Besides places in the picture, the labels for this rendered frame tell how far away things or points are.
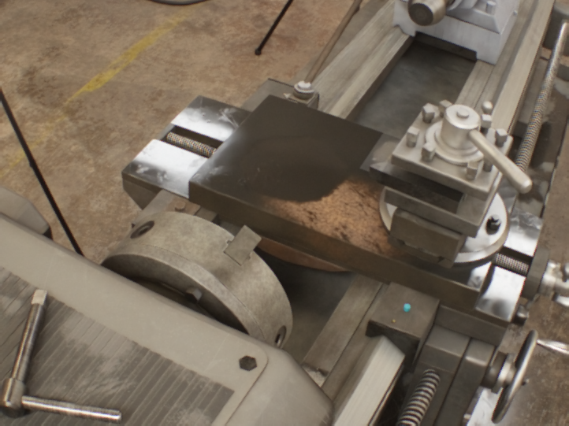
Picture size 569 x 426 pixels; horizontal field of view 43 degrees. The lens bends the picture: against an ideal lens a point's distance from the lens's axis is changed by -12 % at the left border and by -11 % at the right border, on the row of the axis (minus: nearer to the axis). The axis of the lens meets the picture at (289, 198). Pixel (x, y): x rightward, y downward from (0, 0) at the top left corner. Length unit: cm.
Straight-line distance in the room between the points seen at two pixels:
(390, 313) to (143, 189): 54
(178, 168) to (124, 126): 160
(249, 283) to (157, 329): 26
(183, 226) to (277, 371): 33
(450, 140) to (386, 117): 78
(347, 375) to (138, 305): 64
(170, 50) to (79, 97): 52
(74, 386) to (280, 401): 18
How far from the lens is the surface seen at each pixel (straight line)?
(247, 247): 95
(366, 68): 194
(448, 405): 152
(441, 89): 215
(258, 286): 94
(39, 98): 340
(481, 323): 139
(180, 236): 94
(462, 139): 122
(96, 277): 74
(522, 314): 166
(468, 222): 124
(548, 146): 263
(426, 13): 172
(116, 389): 65
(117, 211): 277
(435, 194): 123
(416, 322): 132
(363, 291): 141
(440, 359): 142
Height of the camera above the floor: 188
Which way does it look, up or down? 42 degrees down
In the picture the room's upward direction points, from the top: 5 degrees clockwise
